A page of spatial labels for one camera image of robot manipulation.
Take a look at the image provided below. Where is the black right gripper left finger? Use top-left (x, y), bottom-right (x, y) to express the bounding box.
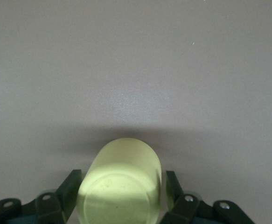
top-left (0, 169), bottom-right (83, 224)

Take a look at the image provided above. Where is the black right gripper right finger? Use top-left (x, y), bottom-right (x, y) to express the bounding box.
top-left (159, 170), bottom-right (256, 224)

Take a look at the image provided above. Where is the yellow plastic cup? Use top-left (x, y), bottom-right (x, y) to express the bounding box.
top-left (77, 138), bottom-right (163, 224)

